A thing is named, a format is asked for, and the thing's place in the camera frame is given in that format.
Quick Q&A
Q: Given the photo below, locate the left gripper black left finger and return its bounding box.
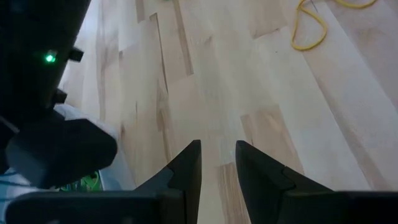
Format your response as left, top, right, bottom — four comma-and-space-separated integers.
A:
133, 139, 203, 224

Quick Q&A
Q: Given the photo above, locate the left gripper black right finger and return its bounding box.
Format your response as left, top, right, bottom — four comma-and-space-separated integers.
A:
234, 140, 335, 224

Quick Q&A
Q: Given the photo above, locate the green rubber band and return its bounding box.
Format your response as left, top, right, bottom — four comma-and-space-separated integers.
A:
58, 170, 104, 192

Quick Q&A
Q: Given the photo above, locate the yellow rubber band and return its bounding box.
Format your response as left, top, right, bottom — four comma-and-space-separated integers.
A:
333, 0, 379, 10
290, 0, 329, 52

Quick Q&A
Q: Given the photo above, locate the clear plastic bin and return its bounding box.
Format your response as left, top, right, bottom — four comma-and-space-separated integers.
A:
0, 104, 139, 224

